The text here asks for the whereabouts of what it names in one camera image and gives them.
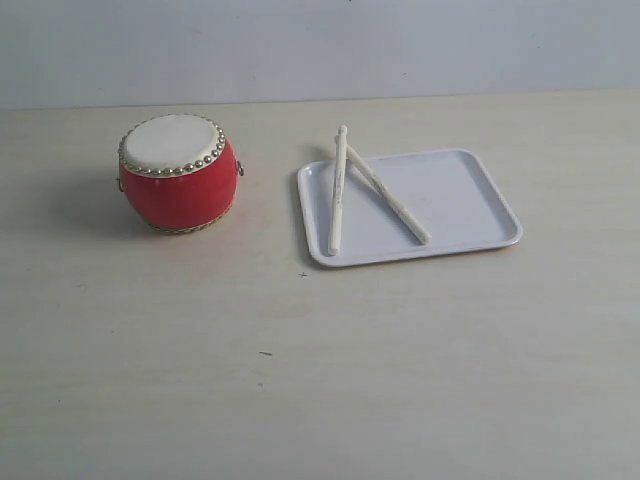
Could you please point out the white rectangular tray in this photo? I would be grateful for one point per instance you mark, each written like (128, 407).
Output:
(448, 191)

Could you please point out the white drumstick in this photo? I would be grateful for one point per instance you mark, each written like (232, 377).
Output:
(401, 211)
(338, 191)

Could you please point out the small red drum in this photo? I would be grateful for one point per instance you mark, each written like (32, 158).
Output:
(178, 171)

